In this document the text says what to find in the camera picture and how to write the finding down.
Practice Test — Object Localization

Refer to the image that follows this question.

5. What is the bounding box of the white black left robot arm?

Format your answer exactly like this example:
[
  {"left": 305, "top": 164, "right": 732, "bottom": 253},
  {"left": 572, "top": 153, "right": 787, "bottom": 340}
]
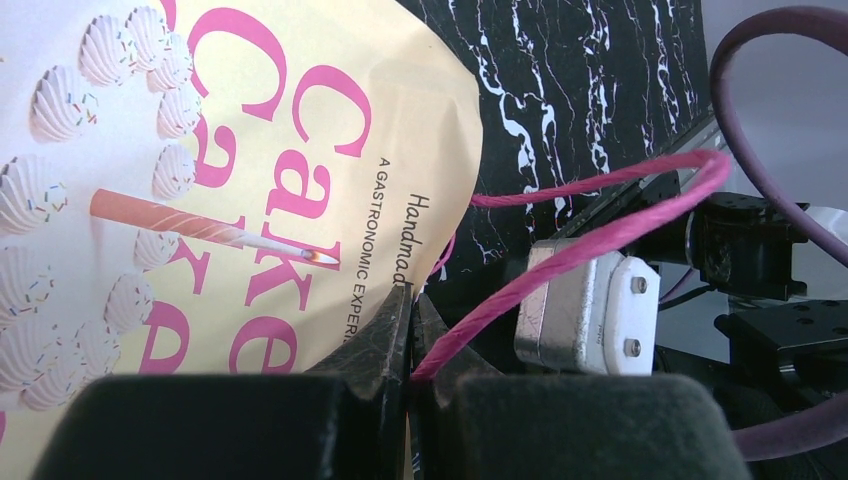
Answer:
[{"left": 34, "top": 193, "right": 847, "bottom": 479}]

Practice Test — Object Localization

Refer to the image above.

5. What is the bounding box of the pink paper gift bag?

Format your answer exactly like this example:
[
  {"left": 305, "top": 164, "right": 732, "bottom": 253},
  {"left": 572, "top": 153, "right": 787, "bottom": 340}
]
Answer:
[{"left": 0, "top": 0, "right": 731, "bottom": 480}]

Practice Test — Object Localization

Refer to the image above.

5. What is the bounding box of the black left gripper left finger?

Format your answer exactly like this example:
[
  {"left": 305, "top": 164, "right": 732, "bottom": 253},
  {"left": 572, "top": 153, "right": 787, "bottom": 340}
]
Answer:
[{"left": 33, "top": 287, "right": 413, "bottom": 479}]

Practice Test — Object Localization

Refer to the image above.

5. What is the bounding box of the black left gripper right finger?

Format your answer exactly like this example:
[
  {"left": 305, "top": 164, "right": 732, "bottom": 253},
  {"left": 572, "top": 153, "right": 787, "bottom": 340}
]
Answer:
[{"left": 409, "top": 311, "right": 751, "bottom": 479}]

